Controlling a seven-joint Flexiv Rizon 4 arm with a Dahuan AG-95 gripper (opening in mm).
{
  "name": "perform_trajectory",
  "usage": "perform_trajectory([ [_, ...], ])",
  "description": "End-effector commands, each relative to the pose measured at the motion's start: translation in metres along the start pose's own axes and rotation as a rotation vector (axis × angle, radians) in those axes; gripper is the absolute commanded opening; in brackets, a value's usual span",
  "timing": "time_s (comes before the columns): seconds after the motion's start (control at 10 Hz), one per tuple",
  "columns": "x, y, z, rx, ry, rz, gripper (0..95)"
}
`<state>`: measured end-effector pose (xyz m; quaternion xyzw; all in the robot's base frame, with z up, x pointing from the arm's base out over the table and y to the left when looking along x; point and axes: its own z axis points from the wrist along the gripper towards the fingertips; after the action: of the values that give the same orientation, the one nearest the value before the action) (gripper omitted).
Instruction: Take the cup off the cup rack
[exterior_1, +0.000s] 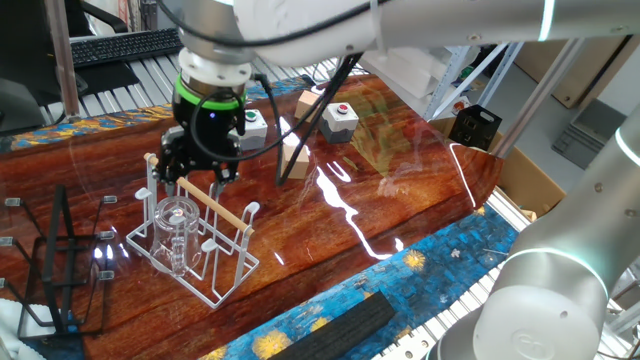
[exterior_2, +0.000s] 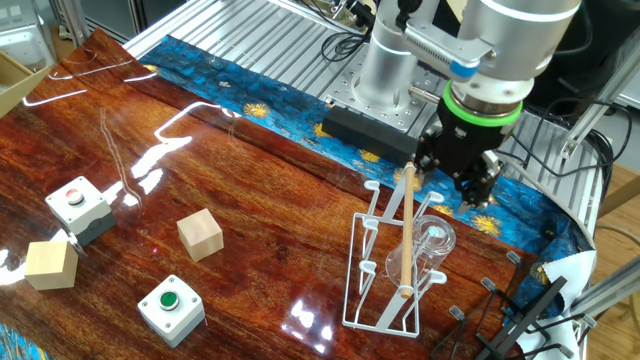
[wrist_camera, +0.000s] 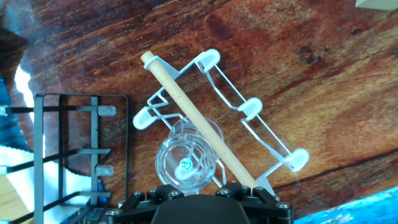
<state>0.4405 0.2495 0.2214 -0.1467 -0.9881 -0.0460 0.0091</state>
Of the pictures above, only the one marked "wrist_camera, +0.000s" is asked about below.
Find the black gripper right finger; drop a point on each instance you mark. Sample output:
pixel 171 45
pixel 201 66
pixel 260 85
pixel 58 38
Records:
pixel 267 208

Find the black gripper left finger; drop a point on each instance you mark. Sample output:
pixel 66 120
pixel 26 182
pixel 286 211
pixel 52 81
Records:
pixel 133 208

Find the clear glass cup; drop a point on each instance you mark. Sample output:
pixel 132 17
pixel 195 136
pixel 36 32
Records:
pixel 168 161

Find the white cloth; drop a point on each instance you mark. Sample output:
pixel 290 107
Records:
pixel 21 165

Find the glossy wood grain mat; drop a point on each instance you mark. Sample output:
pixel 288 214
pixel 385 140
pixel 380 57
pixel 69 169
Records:
pixel 280 62

